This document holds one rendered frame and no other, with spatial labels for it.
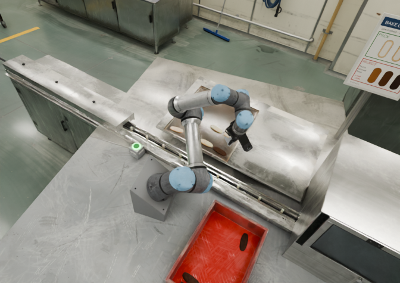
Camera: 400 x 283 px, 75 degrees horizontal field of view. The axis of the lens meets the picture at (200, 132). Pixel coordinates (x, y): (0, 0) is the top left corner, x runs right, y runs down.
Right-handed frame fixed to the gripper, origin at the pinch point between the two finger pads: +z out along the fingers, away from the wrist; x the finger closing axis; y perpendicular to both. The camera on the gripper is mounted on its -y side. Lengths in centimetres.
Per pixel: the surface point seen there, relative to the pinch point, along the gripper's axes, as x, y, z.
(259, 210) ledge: 11.9, -38.4, 6.9
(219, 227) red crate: 35.4, -32.0, 5.7
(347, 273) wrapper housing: 4, -78, -21
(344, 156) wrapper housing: -27, -39, -30
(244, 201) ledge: 14.8, -29.9, 9.1
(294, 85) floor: -193, 35, 200
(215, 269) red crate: 50, -45, -4
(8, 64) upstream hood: 94, 166, 50
